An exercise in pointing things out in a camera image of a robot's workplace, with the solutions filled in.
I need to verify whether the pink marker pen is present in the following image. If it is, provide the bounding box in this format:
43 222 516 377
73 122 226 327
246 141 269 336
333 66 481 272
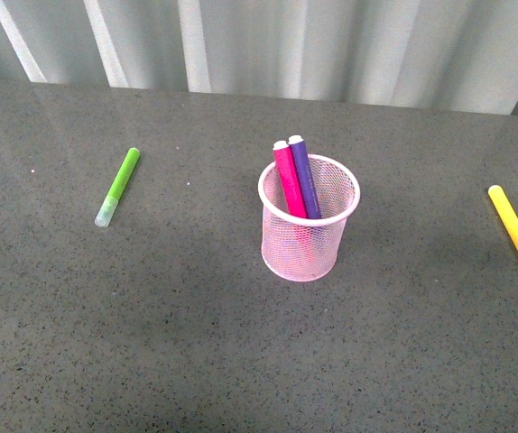
273 141 307 218

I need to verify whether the purple marker pen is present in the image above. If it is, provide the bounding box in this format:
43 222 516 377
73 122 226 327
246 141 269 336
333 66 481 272
288 135 322 219

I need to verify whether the pink mesh cup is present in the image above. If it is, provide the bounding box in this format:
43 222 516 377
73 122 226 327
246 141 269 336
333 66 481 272
258 154 361 282

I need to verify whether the green marker pen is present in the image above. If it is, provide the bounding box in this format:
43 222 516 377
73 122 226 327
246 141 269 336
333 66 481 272
94 147 141 227

